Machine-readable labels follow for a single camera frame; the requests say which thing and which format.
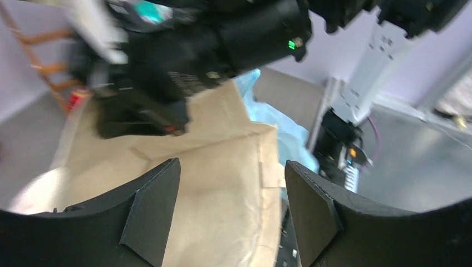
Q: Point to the canvas tote bag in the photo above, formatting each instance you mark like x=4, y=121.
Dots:
x=228, y=207

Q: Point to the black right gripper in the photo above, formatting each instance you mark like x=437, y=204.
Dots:
x=147, y=95

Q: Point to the red candy bag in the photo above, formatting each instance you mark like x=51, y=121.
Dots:
x=76, y=96

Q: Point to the wooden rack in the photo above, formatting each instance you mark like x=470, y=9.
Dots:
x=40, y=62

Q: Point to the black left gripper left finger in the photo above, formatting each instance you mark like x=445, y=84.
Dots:
x=126, y=226

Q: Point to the teal snack bag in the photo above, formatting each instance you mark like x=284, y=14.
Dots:
x=151, y=12

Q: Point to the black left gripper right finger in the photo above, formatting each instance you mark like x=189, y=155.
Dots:
x=336, y=227

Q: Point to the blue plastic grocery bag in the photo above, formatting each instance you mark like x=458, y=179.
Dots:
x=291, y=137

